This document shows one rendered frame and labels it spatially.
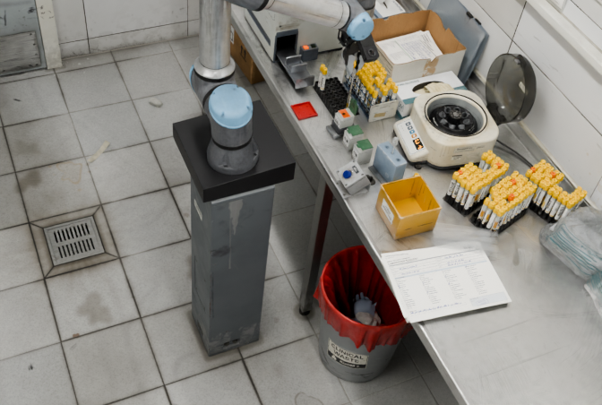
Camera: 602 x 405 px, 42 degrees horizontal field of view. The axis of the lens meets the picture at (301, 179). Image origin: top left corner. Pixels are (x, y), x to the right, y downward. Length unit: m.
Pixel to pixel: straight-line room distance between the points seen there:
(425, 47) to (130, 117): 1.58
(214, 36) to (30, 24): 1.92
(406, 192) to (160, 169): 1.52
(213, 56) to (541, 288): 1.11
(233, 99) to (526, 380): 1.05
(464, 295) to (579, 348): 0.32
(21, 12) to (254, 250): 1.86
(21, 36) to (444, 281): 2.50
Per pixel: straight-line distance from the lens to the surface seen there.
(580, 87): 2.43
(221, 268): 2.56
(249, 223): 2.43
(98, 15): 4.08
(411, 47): 2.83
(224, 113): 2.14
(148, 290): 3.17
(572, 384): 2.16
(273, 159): 2.32
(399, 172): 2.36
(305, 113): 2.58
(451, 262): 2.25
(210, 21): 2.12
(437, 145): 2.42
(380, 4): 3.03
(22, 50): 4.04
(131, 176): 3.56
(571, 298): 2.31
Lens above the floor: 2.61
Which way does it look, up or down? 47 degrees down
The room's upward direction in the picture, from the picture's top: 8 degrees clockwise
